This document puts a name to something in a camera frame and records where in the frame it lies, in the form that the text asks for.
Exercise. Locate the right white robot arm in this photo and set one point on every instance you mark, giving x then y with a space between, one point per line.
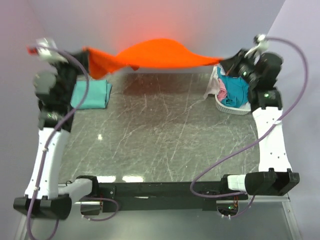
275 176

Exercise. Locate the white garment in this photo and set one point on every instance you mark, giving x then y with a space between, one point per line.
213 87

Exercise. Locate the white laundry basket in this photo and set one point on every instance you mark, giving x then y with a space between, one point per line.
231 110

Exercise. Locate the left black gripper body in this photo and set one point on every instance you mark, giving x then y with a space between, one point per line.
78 60

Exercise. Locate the folded teal t shirt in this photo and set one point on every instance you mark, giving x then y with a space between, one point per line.
98 94

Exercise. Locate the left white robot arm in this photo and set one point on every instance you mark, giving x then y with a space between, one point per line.
43 198

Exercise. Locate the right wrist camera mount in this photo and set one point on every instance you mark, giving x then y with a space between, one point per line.
261 45

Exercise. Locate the aluminium frame rail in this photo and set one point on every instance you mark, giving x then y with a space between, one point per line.
287 209

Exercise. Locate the orange t shirt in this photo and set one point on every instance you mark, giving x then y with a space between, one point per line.
161 53

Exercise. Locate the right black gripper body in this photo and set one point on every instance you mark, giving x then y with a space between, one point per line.
235 61

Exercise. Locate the black base beam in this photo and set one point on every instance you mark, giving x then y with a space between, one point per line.
149 196

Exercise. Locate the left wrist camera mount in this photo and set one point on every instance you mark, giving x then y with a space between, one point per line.
44 49

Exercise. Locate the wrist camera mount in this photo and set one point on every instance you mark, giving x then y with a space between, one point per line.
261 45
44 49

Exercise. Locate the blue garment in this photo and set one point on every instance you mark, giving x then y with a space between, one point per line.
237 90

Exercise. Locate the pink garment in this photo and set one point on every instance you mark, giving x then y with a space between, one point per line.
222 91

